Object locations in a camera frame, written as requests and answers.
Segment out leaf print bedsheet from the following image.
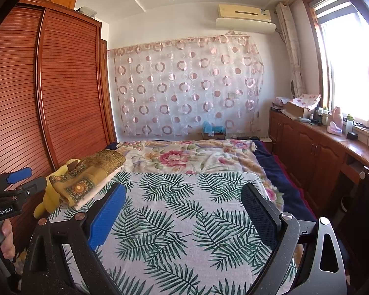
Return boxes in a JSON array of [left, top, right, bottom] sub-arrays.
[[47, 170, 299, 295]]

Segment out cardboard box with cloth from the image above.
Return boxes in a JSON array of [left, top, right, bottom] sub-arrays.
[[289, 94, 322, 109]]

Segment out window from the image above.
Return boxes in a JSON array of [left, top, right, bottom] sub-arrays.
[[307, 0, 369, 136]]

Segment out pink figurine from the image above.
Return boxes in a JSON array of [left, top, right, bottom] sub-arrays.
[[331, 106, 345, 126]]

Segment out white bottle green cap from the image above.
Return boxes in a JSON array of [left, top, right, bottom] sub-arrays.
[[345, 114, 355, 136]]

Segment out wooden side cabinet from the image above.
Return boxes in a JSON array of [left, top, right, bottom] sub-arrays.
[[269, 109, 369, 219]]

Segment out sheer circle pattern curtain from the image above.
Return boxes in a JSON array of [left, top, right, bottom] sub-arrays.
[[108, 34, 265, 137]]

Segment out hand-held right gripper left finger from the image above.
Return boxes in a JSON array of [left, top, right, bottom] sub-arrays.
[[21, 183, 127, 295]]

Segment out person's left hand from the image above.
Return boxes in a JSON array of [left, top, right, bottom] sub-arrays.
[[0, 220, 14, 266]]

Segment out yellow plush toy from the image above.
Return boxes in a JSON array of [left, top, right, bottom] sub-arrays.
[[34, 158, 83, 219]]

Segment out pile of papers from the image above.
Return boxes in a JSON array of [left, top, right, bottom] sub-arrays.
[[271, 97, 285, 113]]

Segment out grey roller blind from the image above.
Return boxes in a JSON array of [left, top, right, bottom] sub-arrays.
[[312, 0, 359, 22]]

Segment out floral blanket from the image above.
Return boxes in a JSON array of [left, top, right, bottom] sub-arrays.
[[115, 139, 285, 203]]

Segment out gold patterned bedspread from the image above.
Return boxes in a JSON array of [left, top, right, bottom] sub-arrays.
[[49, 149, 126, 206]]

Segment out wall air conditioner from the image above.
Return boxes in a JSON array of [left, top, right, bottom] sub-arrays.
[[216, 4, 277, 34]]

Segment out small printed cardboard box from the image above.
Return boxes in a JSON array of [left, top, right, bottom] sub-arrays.
[[201, 125, 226, 139]]

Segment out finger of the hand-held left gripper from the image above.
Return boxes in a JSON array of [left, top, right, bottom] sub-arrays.
[[0, 177, 48, 205], [0, 167, 33, 191]]

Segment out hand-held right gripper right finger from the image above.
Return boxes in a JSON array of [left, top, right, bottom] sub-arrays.
[[240, 183, 348, 295]]

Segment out pale window curtain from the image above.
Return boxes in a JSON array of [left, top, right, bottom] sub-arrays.
[[276, 2, 305, 97]]

